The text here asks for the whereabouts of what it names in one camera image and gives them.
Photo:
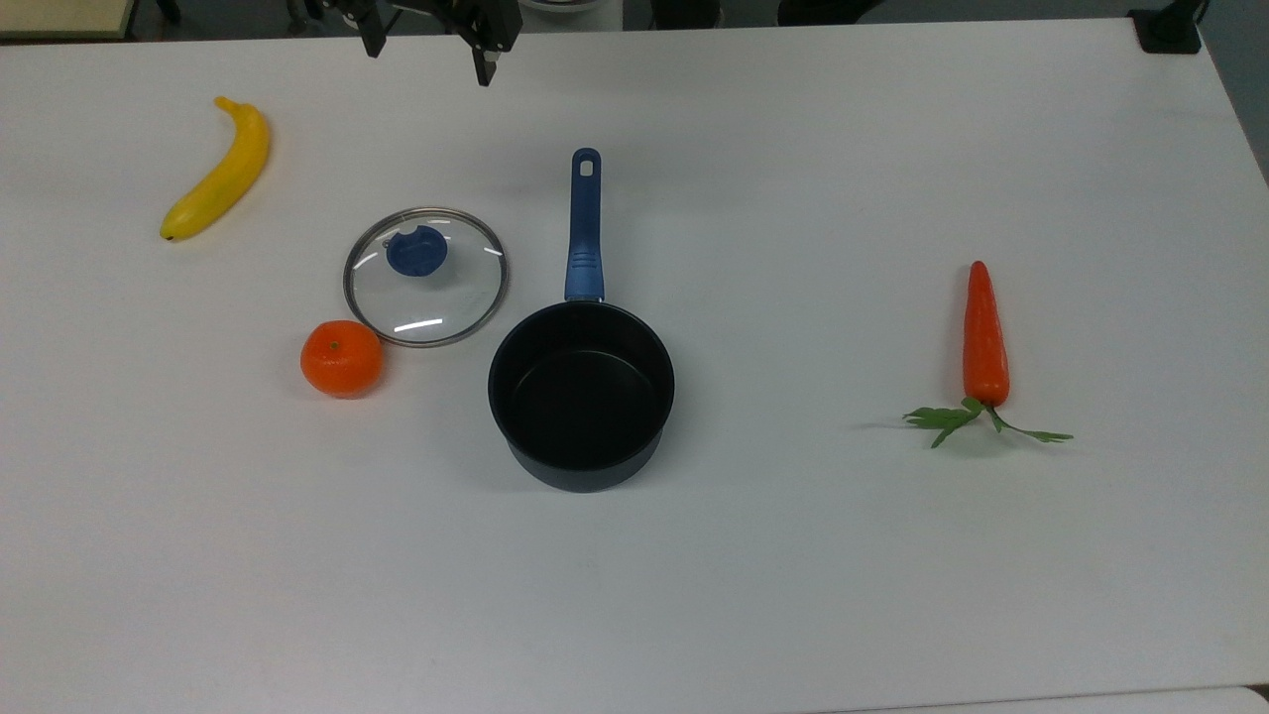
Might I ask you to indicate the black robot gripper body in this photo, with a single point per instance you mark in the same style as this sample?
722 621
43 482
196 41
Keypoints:
426 8

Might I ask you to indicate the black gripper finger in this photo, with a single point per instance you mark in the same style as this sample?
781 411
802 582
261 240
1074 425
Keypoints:
486 40
371 30

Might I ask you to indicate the glass lid with blue knob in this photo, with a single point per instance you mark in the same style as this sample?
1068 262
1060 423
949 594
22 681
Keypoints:
426 278

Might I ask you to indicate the yellow toy banana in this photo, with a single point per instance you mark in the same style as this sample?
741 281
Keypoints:
223 174

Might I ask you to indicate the light wooden side table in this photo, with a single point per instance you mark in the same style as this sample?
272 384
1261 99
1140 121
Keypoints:
59 15

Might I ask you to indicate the orange toy mandarin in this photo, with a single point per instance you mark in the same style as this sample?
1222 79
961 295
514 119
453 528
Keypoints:
341 359

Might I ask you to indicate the orange toy carrot green leaves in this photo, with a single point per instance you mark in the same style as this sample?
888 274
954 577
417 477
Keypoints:
985 347

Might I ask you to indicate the black table clamp mount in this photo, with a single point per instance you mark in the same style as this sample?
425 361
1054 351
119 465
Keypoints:
1168 30

